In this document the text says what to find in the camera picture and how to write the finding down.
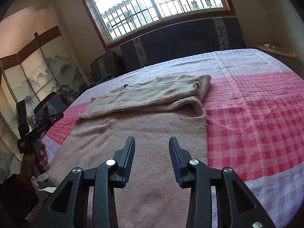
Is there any white strap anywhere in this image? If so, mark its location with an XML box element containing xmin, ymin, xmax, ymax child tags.
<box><xmin>33</xmin><ymin>174</ymin><xmax>56</xmax><ymax>193</ymax></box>

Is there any barred window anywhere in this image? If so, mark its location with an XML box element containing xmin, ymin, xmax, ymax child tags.
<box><xmin>75</xmin><ymin>0</ymin><xmax>235</xmax><ymax>51</ymax></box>

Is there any dark chair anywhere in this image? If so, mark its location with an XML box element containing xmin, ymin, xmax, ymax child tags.
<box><xmin>34</xmin><ymin>92</ymin><xmax>70</xmax><ymax>124</ymax></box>

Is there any pink checked bedsheet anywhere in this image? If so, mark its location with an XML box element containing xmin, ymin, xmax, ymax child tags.
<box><xmin>44</xmin><ymin>49</ymin><xmax>304</xmax><ymax>228</ymax></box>

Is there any person's left hand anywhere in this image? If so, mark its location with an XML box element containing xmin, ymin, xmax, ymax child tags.
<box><xmin>21</xmin><ymin>142</ymin><xmax>51</xmax><ymax>183</ymax></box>

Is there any painted folding screen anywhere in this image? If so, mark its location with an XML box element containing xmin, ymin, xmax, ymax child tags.
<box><xmin>0</xmin><ymin>25</ymin><xmax>89</xmax><ymax>140</ymax></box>

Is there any person's left forearm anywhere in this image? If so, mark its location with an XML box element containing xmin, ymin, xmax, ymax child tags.
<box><xmin>0</xmin><ymin>173</ymin><xmax>40</xmax><ymax>221</ymax></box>

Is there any green cord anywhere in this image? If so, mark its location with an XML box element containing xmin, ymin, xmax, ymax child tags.
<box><xmin>94</xmin><ymin>74</ymin><xmax>114</xmax><ymax>85</ymax></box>

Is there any dark upholstered headboard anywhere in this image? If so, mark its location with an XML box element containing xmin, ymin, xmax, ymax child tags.
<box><xmin>119</xmin><ymin>17</ymin><xmax>246</xmax><ymax>67</ymax></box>

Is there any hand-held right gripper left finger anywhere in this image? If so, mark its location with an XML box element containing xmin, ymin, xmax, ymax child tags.
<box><xmin>30</xmin><ymin>136</ymin><xmax>136</xmax><ymax>228</ymax></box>

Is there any dark patterned armchair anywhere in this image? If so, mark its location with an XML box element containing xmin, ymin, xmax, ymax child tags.
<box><xmin>90</xmin><ymin>51</ymin><xmax>121</xmax><ymax>82</ymax></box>

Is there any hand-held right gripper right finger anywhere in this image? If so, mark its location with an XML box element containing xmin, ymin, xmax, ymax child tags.
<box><xmin>169</xmin><ymin>137</ymin><xmax>277</xmax><ymax>228</ymax></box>

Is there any wooden side table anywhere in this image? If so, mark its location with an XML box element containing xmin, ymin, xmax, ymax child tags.
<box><xmin>255</xmin><ymin>43</ymin><xmax>298</xmax><ymax>58</ymax></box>

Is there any beige knitted sweater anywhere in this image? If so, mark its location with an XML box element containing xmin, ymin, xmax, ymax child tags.
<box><xmin>47</xmin><ymin>74</ymin><xmax>212</xmax><ymax>228</ymax></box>

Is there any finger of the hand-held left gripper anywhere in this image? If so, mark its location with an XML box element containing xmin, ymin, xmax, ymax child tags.
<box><xmin>46</xmin><ymin>113</ymin><xmax>64</xmax><ymax>127</ymax></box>

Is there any white charger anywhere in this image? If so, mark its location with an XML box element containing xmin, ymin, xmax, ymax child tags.
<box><xmin>263</xmin><ymin>36</ymin><xmax>276</xmax><ymax>49</ymax></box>

